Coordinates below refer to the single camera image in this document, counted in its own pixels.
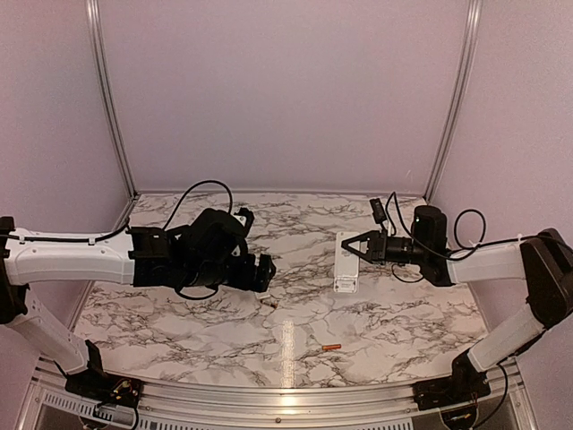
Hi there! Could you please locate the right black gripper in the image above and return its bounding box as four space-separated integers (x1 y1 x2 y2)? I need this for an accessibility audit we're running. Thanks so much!
342 229 429 265

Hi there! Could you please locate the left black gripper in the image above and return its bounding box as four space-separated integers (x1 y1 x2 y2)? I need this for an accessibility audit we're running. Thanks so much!
183 250 278 291

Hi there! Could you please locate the white remote control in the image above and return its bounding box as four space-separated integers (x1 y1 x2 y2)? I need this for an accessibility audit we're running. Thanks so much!
333 231 359 294

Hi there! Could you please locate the gold AAA battery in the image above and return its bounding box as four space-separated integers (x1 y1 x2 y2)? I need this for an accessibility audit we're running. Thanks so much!
260 300 278 309

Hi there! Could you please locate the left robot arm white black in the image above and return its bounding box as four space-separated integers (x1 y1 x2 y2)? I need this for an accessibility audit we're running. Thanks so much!
1 208 276 399

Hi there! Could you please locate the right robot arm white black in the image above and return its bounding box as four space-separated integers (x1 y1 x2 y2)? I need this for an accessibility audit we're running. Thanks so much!
340 205 572 401

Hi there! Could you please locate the orange AAA battery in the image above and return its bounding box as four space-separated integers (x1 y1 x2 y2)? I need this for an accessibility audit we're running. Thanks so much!
321 344 342 351

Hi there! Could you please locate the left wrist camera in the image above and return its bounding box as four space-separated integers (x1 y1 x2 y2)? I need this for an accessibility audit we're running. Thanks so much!
234 207 254 234

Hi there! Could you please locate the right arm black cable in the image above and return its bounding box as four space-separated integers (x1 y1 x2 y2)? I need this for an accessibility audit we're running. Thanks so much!
384 191 543 284

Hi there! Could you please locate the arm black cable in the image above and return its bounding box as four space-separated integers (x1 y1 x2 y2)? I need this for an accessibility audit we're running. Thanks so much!
384 191 543 284
0 180 234 300

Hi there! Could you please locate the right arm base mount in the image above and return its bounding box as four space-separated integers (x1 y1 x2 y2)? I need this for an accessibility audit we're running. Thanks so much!
412 349 492 410

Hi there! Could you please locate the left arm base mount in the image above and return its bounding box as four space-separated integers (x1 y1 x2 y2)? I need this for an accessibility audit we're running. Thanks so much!
65 340 142 409

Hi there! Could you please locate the front aluminium frame rail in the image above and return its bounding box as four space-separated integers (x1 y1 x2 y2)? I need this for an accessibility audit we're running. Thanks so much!
16 358 539 429

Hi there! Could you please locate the right aluminium frame post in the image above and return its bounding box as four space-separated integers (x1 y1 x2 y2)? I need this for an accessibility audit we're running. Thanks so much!
423 0 483 202

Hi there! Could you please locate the aluminium frame post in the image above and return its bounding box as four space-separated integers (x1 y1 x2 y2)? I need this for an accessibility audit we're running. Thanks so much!
85 0 137 199
423 0 483 202

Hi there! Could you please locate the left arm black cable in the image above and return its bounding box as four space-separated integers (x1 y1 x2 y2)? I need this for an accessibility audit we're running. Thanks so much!
0 180 234 300

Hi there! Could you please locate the left aluminium frame post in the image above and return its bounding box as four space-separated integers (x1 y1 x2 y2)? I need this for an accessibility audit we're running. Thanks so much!
85 0 137 199

